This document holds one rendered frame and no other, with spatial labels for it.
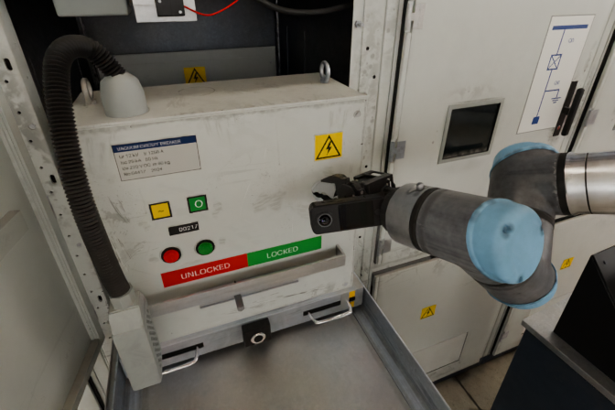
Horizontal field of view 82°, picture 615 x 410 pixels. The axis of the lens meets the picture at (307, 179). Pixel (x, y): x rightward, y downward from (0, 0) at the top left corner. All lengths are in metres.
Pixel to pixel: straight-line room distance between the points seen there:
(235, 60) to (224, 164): 0.77
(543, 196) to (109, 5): 0.74
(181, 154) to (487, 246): 0.45
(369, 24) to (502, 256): 0.53
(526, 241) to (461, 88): 0.56
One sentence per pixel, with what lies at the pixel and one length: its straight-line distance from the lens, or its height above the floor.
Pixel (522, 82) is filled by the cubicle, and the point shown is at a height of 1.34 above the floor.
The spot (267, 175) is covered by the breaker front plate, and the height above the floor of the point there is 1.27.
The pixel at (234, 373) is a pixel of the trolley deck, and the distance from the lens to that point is 0.87.
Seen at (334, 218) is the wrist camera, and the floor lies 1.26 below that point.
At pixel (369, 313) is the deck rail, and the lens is 0.94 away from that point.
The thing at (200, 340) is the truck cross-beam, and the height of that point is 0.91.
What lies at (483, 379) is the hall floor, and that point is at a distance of 2.01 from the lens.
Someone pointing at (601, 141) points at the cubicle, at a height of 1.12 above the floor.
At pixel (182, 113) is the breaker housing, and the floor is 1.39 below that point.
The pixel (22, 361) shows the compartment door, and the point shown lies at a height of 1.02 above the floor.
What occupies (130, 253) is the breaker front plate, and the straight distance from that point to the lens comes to 0.69.
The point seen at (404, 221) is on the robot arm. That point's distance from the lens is 0.48.
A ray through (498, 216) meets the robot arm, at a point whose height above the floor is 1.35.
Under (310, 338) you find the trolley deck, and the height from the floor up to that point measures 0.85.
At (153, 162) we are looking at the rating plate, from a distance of 0.60.
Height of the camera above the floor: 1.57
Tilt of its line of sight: 29 degrees down
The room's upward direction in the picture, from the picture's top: straight up
